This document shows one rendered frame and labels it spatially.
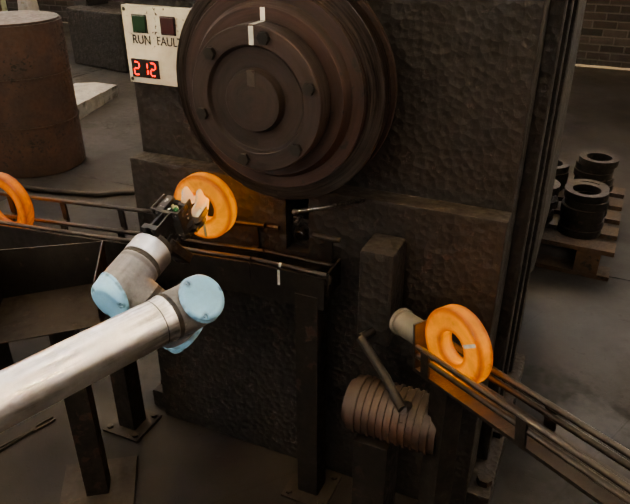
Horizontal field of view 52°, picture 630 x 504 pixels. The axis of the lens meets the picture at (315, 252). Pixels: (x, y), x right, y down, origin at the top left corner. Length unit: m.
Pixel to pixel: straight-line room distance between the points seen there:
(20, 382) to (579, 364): 1.94
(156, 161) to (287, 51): 0.61
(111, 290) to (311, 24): 0.62
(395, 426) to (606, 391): 1.18
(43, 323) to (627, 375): 1.90
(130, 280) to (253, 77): 0.45
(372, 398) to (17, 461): 1.18
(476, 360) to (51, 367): 0.72
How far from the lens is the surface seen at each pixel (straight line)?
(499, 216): 1.40
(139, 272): 1.32
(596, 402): 2.38
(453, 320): 1.23
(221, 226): 1.52
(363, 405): 1.41
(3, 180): 1.99
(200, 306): 1.17
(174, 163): 1.68
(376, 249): 1.38
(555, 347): 2.58
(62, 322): 1.60
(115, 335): 1.13
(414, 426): 1.39
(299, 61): 1.21
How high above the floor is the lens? 1.44
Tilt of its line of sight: 28 degrees down
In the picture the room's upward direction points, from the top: straight up
